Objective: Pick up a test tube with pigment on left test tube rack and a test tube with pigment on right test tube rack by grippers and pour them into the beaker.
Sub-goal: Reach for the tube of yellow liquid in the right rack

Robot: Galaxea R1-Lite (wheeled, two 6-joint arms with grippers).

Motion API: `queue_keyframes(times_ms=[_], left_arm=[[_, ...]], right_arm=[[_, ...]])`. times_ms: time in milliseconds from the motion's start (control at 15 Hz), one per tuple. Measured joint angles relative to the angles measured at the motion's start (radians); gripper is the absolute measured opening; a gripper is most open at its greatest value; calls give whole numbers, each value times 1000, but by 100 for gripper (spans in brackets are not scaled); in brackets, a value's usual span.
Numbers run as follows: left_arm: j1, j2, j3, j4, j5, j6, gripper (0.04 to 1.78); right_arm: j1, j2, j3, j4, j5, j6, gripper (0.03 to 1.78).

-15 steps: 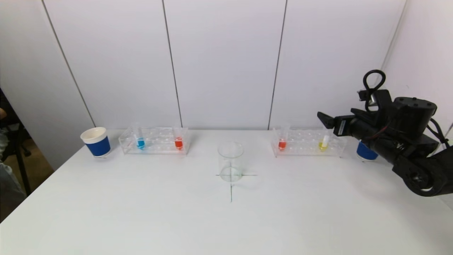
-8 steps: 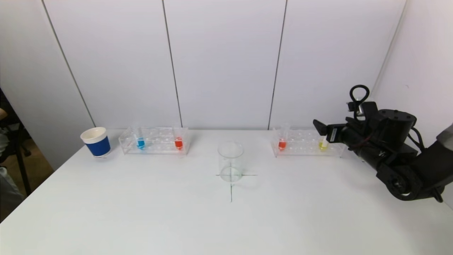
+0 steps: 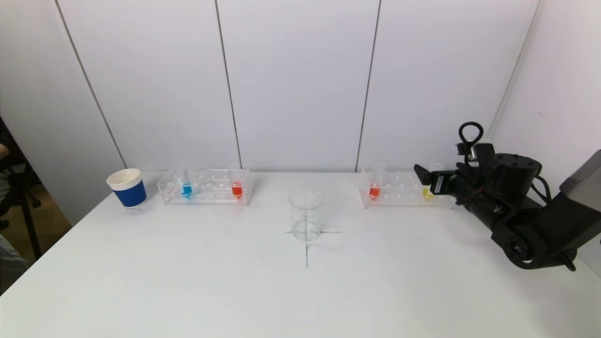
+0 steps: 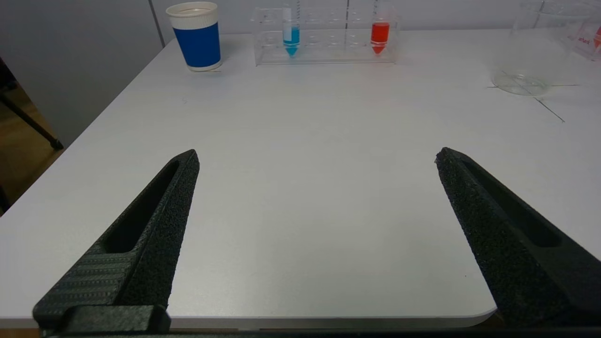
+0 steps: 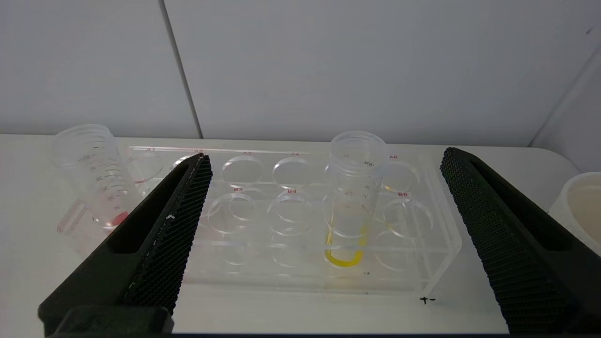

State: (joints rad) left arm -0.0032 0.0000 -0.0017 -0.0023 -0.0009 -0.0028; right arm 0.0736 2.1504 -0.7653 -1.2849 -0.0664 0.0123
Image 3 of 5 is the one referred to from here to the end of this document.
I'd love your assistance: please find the blue white paper cup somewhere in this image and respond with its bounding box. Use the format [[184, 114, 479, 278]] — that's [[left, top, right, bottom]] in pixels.
[[107, 168, 147, 209]]

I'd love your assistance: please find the test tube with blue liquid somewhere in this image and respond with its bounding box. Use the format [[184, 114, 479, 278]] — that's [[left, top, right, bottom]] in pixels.
[[177, 162, 194, 199]]

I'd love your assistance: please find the test tube with yellow pigment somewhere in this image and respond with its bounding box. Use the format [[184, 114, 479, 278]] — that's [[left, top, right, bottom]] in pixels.
[[424, 162, 445, 201]]

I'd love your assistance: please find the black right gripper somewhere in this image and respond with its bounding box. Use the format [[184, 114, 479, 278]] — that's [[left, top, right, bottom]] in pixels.
[[414, 164, 489, 210]]

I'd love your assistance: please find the test tube with red liquid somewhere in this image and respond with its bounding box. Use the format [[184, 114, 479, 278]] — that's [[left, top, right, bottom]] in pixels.
[[230, 164, 245, 200], [369, 163, 386, 200]]

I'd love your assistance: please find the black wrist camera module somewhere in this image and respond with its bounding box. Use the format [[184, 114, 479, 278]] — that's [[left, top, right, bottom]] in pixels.
[[458, 143, 496, 166]]

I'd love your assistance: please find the black looped camera cable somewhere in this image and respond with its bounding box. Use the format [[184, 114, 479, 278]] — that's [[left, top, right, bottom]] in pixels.
[[458, 122, 485, 151]]

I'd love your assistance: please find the clear glass beaker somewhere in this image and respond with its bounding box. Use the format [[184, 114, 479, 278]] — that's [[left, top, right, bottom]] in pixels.
[[288, 188, 324, 243]]

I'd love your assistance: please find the clear acrylic test tube rack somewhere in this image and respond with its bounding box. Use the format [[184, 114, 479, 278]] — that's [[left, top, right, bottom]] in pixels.
[[359, 170, 457, 208], [157, 169, 253, 206]]

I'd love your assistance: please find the seated person in grey trousers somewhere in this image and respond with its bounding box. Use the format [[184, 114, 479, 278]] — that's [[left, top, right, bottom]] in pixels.
[[0, 143, 29, 283]]

